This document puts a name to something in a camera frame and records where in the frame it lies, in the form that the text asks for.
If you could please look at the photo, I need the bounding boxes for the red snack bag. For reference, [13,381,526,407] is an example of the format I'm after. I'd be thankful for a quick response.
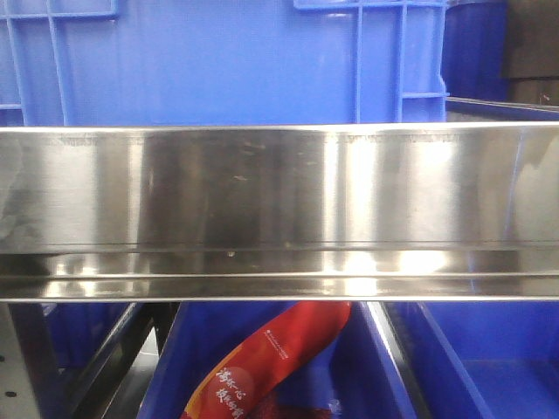
[181,301,351,418]

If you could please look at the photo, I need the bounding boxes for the lower blue bin with bag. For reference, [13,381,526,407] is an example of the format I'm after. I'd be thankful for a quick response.
[138,301,417,418]

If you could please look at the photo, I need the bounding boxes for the near blue target bin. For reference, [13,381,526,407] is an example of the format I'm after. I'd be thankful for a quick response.
[1,1,446,127]

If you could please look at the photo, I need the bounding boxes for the stainless steel shelf rail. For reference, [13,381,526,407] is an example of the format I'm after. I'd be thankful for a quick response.
[1,122,558,301]

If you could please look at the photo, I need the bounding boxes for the lower right blue bin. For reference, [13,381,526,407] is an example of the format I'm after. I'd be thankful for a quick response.
[386,301,558,418]

